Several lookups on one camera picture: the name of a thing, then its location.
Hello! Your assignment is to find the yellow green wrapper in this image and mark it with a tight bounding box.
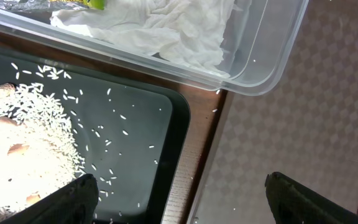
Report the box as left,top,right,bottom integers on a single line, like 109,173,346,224
50,0,104,10

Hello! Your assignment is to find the brown serving tray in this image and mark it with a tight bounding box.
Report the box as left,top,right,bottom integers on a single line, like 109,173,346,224
187,1,358,223

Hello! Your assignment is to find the black tray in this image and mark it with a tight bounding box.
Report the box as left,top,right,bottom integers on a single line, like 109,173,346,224
0,48,190,223

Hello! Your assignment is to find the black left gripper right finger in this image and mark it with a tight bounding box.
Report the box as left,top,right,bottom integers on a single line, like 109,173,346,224
265,172,358,224

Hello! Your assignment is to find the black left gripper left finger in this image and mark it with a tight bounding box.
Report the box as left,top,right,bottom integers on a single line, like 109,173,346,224
0,174,99,224

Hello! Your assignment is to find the clear plastic bin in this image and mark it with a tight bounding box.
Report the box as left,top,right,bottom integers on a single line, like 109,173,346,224
0,0,308,96

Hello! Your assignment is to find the pile of rice scraps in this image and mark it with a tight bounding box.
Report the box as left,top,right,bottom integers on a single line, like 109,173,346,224
0,54,164,223

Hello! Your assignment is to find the white paper napkin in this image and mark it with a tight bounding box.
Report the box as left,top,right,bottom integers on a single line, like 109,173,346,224
50,0,234,78

